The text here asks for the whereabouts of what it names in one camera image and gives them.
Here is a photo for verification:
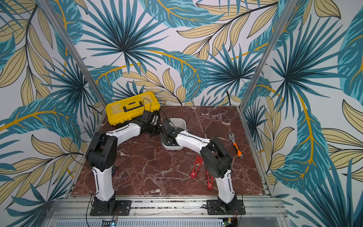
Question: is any white rectangular tray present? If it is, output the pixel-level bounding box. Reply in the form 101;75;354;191
160;118;187;150

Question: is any red clip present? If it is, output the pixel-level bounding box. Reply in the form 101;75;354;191
207;171;214;190
191;156;203;178

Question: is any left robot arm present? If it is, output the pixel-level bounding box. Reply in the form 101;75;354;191
86;111;160;213

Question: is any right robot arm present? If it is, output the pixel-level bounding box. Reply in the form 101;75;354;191
160;120;237;211

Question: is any yellow black toolbox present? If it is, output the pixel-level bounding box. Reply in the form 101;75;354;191
105;91;161;126

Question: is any orange handled adjustable wrench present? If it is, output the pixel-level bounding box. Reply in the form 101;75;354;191
228;132;243;159

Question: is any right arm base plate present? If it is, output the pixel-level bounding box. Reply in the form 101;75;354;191
206;200;246;215

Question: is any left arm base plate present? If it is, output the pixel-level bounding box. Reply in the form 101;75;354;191
89;199;131;216

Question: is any aluminium front rail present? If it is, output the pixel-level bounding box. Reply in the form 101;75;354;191
42;195;293;227

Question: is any left aluminium frame post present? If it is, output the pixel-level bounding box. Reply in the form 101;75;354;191
38;0;107;108

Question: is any aluminium frame post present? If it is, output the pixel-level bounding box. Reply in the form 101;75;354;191
38;0;107;108
239;1;297;112

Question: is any right aluminium frame post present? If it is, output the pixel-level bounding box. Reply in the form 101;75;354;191
239;1;297;112

